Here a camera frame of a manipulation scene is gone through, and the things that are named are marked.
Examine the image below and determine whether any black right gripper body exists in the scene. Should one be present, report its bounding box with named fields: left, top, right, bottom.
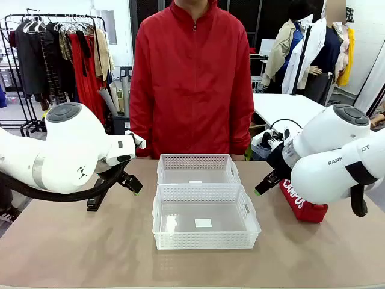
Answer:
left=266, top=146, right=294, bottom=181

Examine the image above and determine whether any red CAMPUS zipper pouch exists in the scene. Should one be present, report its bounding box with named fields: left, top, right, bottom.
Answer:
left=279, top=179, right=328, bottom=223

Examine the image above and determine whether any clear storage box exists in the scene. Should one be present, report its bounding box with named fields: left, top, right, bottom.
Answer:
left=251, top=132, right=271, bottom=160

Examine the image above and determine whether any white background table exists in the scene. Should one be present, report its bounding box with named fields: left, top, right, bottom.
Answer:
left=252, top=93, right=327, bottom=136

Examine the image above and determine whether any white perforated plastic basket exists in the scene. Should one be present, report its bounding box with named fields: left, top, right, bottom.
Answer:
left=152, top=183, right=262, bottom=250
left=156, top=153, right=242, bottom=185

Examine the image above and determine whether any white cardboard tube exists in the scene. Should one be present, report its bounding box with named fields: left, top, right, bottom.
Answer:
left=122, top=76, right=131, bottom=117

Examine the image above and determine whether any grey paper roll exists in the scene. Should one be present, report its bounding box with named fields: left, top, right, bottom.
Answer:
left=98, top=87, right=118, bottom=117

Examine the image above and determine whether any cream paper roll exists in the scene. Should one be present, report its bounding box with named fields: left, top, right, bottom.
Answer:
left=108, top=81, right=123, bottom=114

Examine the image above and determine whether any black tripod pole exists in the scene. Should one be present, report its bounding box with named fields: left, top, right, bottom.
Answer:
left=293, top=23, right=313, bottom=96

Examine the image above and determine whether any red hanging dress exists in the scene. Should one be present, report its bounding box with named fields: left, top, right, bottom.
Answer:
left=68, top=33, right=106, bottom=124

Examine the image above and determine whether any person in red jacket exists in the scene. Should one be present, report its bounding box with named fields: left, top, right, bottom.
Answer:
left=129, top=0, right=255, bottom=160

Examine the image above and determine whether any mannequin with beige coat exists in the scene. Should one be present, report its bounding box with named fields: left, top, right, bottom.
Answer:
left=260, top=0, right=313, bottom=94

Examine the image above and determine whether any black metal clothes rack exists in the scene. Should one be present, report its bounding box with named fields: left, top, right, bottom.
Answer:
left=0, top=13, right=108, bottom=138

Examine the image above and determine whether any white reflector panel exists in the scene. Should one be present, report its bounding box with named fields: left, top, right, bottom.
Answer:
left=353, top=39, right=385, bottom=117

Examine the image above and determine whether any mannequin with navy top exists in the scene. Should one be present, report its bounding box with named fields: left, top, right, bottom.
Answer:
left=303, top=26, right=342, bottom=105

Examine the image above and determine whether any white hanging shirt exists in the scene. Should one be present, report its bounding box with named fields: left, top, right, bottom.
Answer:
left=282, top=17, right=327, bottom=95

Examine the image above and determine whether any yellow hanging garment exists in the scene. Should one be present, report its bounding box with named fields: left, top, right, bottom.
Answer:
left=336, top=26, right=356, bottom=87

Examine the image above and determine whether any beige hanging garment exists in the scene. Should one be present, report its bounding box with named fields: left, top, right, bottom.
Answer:
left=93, top=28, right=116, bottom=82

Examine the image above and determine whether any black hanging coat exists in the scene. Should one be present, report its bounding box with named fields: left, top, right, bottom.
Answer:
left=14, top=22, right=46, bottom=97

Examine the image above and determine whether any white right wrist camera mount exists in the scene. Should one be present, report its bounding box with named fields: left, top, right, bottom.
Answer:
left=265, top=128, right=291, bottom=151

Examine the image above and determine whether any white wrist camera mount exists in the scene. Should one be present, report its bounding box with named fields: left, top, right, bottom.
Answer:
left=125, top=129, right=147, bottom=151
left=265, top=128, right=291, bottom=151

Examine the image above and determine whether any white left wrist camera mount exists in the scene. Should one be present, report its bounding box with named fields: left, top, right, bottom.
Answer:
left=125, top=129, right=147, bottom=151

